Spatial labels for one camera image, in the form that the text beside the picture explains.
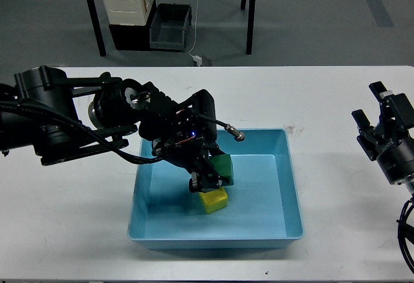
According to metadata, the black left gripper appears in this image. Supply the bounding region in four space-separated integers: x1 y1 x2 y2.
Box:
138 82 226 193

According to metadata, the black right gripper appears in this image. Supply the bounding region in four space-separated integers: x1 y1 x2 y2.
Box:
351 82 413 186

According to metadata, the green block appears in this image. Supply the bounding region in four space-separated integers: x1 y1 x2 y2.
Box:
210 154 234 186

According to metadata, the yellow block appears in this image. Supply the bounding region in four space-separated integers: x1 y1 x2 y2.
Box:
199 187 228 214

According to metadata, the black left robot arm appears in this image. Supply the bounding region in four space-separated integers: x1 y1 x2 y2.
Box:
1 66 234 192

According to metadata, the light blue plastic box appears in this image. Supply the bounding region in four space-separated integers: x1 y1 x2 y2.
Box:
128 128 303 250

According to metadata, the black box under crate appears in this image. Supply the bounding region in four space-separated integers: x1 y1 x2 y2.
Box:
107 4 157 51

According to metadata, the white power adapter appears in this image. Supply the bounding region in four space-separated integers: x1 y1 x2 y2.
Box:
192 55 212 67

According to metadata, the dark grey storage bin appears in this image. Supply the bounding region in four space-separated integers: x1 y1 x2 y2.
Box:
149 3 192 52

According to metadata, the black right table leg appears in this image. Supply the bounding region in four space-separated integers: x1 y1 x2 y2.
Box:
246 0 256 55

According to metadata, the black left table leg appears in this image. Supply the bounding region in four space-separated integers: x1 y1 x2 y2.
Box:
86 0 106 57

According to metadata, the white hanging cable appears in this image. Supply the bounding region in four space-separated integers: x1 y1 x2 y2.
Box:
188 0 200 58

